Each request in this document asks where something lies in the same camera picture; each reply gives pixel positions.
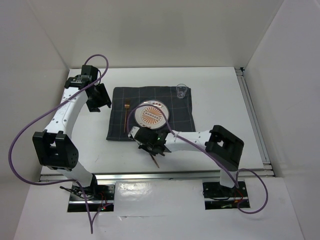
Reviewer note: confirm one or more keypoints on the front aluminium rail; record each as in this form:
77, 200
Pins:
160, 175

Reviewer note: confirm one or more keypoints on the copper knife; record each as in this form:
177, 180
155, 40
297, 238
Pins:
154, 160

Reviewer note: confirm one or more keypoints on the clear plastic cup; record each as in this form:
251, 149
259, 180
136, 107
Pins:
181, 90

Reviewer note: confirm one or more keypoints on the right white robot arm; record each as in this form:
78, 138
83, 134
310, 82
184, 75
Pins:
219, 144

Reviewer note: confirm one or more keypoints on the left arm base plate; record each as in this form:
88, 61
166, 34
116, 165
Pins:
100, 201

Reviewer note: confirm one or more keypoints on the dark grey checked cloth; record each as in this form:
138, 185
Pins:
180, 109

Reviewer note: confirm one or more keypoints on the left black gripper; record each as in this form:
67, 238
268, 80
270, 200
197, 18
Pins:
104, 99

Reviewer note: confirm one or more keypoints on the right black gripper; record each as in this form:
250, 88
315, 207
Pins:
144, 146

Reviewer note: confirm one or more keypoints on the aluminium rail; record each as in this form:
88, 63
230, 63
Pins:
239, 71
160, 175

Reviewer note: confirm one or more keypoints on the patterned glass plate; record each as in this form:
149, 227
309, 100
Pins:
151, 114

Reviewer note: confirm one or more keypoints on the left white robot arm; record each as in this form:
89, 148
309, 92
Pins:
54, 147

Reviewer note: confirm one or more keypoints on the copper fork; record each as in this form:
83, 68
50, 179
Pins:
126, 107

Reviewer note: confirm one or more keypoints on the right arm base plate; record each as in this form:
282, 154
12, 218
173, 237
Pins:
218, 197

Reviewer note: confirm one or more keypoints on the right aluminium rail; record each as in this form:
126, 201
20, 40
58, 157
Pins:
239, 71

